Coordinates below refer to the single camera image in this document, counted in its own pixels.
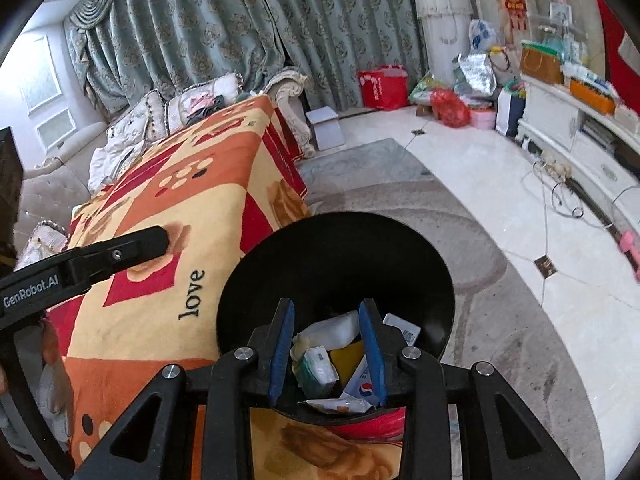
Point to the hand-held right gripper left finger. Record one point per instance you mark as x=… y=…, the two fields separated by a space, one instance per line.
x=280 y=355

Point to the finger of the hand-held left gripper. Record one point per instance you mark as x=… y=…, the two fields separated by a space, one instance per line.
x=125 y=252

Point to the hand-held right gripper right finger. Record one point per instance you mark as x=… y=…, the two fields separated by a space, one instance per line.
x=374 y=355

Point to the beige paper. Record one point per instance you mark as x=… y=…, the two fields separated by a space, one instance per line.
x=299 y=350

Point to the yellow sponge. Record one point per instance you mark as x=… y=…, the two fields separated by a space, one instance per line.
x=350 y=357

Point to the white blue tissue pack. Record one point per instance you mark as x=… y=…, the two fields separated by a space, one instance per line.
x=362 y=385

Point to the teal tissue pack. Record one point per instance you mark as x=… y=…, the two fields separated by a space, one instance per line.
x=317 y=367

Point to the black trash bin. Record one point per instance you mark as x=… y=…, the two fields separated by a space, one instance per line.
x=340 y=260

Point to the red orange printed blanket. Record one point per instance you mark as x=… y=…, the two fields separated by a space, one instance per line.
x=200 y=210

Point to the grey tufted sofa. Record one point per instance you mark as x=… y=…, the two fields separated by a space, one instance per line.
x=55 y=195

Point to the grey rug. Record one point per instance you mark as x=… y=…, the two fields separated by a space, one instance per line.
x=400 y=220

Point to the pile of clothes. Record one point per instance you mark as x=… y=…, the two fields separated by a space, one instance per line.
x=205 y=105

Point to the white cardboard box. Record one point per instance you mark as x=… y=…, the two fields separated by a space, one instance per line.
x=325 y=127

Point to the green patterned curtain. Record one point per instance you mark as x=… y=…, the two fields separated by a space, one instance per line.
x=225 y=25

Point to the white power strip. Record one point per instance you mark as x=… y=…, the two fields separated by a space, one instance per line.
x=550 y=166

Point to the red plastic bag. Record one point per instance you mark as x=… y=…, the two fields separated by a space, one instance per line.
x=450 y=107

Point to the pink box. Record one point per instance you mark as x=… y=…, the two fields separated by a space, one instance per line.
x=482 y=117

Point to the red shopping bag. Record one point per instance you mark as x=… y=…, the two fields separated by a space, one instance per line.
x=382 y=87

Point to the green packet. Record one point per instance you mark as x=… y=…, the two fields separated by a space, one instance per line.
x=422 y=89

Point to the dark paper bag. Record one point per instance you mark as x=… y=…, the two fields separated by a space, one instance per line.
x=510 y=112

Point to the pink toy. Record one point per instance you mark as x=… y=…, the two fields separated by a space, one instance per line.
x=631 y=245

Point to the silver foil bag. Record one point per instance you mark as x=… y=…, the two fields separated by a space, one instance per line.
x=475 y=76

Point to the white cabinet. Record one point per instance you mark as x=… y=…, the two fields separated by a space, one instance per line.
x=565 y=120

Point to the brown gift bag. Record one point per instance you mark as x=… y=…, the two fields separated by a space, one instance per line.
x=540 y=65

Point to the white blue plastic bag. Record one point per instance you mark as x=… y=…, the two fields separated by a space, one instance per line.
x=482 y=35

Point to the orange box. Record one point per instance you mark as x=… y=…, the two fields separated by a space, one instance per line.
x=592 y=96

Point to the covered standing air conditioner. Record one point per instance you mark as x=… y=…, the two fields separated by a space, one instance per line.
x=440 y=10

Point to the red hanging decoration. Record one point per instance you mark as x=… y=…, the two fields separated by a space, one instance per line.
x=515 y=2

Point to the red cloth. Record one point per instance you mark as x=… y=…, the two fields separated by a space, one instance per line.
x=617 y=25

